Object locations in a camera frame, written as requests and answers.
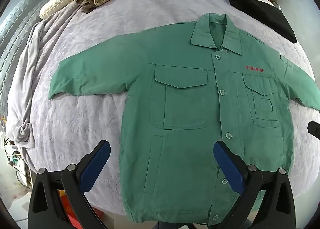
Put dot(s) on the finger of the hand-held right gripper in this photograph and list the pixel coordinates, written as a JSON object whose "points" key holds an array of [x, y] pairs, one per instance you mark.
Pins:
{"points": [[314, 130]]}

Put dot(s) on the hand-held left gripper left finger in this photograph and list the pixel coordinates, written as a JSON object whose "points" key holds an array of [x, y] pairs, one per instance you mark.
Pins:
{"points": [[96, 164]]}

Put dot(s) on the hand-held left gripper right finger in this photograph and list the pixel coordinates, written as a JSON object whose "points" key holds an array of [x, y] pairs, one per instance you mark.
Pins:
{"points": [[228, 165]]}

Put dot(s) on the green work jacket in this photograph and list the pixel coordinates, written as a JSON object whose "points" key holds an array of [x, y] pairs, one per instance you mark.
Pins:
{"points": [[185, 99]]}

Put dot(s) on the grey bunched sheet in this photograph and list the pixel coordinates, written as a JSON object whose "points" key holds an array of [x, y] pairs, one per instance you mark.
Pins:
{"points": [[32, 69]]}

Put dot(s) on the black garment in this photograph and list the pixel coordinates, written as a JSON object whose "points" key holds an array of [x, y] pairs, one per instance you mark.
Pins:
{"points": [[265, 11]]}

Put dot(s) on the grey quilted headboard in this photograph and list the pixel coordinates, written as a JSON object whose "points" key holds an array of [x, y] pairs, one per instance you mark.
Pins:
{"points": [[15, 34]]}

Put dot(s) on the cream pillow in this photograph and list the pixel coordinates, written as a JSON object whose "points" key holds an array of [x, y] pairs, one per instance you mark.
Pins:
{"points": [[53, 5]]}

